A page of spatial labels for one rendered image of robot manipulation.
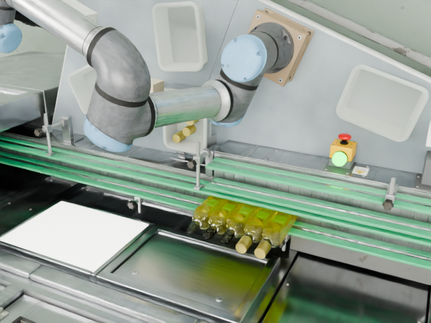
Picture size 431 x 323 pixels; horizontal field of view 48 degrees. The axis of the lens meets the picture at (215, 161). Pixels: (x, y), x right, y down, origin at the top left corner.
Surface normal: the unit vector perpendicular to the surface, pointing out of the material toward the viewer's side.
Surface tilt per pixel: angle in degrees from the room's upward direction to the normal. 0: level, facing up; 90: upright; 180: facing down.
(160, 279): 90
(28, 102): 90
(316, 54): 0
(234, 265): 90
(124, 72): 42
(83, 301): 90
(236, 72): 8
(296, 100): 0
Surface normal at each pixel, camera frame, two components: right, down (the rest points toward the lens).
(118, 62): 0.13, -0.07
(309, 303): 0.02, -0.92
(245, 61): -0.40, 0.23
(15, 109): 0.90, 0.18
